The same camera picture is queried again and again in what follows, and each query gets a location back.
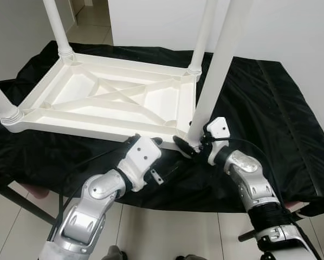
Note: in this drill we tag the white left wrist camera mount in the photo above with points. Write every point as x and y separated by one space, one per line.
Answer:
140 154

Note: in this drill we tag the grey robot left foot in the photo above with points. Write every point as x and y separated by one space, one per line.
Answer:
115 253

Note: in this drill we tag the white plastic table leg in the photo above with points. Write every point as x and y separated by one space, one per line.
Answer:
2 105
58 27
202 32
221 59

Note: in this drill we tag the black metal table leg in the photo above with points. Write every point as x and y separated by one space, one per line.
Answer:
26 205
248 235

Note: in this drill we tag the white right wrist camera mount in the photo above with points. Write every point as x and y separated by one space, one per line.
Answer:
219 127

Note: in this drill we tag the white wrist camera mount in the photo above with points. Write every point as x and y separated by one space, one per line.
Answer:
219 127
140 154

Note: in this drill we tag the grey robot right foot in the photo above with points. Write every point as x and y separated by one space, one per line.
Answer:
190 257

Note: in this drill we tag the white plastic table top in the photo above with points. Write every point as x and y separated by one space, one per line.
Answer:
70 122

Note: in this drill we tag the grey robot foot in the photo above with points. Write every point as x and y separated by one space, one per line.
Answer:
190 257
115 253

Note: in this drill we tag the black cloth table cover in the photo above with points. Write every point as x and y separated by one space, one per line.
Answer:
286 124

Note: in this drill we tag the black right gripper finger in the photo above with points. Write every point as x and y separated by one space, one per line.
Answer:
185 147

